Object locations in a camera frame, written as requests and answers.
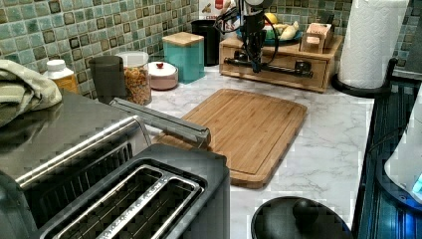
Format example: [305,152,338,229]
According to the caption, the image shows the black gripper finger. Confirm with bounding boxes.
[256,48,262,73]
[246,49,258,72]

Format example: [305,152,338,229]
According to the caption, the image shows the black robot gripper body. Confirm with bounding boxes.
[241,10,266,50]

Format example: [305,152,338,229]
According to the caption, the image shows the wooden drawer with black handle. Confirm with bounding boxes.
[219,44,334,93]

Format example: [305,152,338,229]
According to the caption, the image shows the wooden drawer cabinet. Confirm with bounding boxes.
[219,36,343,93]

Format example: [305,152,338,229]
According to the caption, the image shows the green white vegetable toy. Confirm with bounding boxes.
[264,26,278,40]

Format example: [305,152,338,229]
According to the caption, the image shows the yellow mango toy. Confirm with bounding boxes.
[265,13,278,24]

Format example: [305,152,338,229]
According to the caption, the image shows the pale corn toy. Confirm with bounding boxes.
[275,21,299,40]

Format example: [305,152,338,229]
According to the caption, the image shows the white cereal box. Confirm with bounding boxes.
[198,0,240,31]

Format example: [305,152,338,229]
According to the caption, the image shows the dark blue plate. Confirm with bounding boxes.
[236,30,303,46]

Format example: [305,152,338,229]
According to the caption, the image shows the black utensil holder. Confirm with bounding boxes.
[191,20,220,67]

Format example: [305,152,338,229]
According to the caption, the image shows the small wooden block holder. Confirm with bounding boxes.
[300,23,334,54]

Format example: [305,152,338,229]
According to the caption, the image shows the teal canister with wooden lid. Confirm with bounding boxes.
[162,32,205,84]

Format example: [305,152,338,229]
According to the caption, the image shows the bamboo cutting board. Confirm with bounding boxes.
[151,88,309,190]

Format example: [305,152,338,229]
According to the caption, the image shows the pink ceramic lidded bowl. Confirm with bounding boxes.
[148,62,178,91]

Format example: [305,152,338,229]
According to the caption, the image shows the glass jar with cereal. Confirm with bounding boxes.
[117,51,151,106]

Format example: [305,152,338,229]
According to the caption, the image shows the white paper towel roll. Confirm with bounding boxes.
[338,0,409,90]

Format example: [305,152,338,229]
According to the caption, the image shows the black paper towel holder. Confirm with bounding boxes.
[331,58,398,99]

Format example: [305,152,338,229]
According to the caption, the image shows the dark grey cup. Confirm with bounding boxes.
[89,56,126,104]

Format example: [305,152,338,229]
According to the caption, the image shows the black two-slot toaster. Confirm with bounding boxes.
[26,144,230,239]

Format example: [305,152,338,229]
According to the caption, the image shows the black pot lid with knob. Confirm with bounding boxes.
[251,196,353,239]

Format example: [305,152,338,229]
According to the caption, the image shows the white appliance with black base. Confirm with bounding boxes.
[378,90,422,212]

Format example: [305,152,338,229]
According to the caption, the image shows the white-capped yellow bottle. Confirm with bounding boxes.
[44,60,79,94]

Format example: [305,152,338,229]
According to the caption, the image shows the black dish drying rack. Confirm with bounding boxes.
[351,78,422,239]

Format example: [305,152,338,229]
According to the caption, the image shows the stainless steel toaster oven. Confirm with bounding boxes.
[0,89,212,239]

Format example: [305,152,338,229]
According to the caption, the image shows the folded green towel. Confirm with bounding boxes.
[0,60,62,126]

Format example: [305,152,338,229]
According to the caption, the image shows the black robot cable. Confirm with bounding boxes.
[214,6,281,66]

